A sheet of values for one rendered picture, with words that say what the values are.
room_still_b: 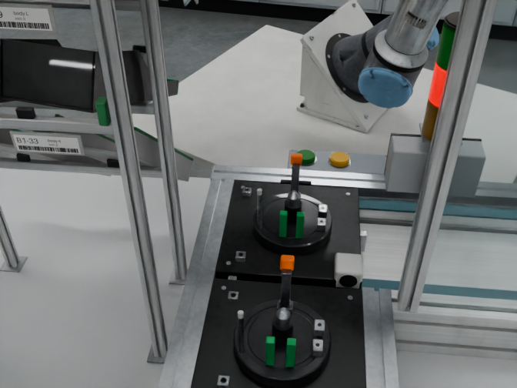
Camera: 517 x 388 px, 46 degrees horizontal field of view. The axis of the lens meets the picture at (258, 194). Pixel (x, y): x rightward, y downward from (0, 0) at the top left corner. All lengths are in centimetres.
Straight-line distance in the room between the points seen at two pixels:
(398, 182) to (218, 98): 89
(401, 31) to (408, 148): 48
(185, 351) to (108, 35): 48
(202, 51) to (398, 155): 307
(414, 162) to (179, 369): 44
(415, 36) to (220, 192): 49
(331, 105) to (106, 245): 66
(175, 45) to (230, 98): 229
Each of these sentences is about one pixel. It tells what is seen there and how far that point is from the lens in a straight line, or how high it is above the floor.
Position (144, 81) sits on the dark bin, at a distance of 90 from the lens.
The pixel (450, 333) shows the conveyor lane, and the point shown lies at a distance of 104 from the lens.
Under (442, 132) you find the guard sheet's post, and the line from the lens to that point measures 77.
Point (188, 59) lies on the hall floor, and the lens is 374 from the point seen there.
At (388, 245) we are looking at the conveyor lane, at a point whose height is 92.
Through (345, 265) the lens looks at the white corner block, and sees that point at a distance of 100.
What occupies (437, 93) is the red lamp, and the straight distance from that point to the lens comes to 78.
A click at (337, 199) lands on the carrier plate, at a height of 97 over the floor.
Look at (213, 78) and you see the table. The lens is 175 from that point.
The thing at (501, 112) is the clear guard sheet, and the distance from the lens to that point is 78.
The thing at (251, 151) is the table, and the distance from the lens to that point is 145.
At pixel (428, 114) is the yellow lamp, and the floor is 130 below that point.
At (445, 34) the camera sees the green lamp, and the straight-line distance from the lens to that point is 75.
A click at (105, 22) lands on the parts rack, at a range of 67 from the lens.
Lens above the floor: 171
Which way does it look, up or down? 40 degrees down
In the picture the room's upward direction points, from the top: straight up
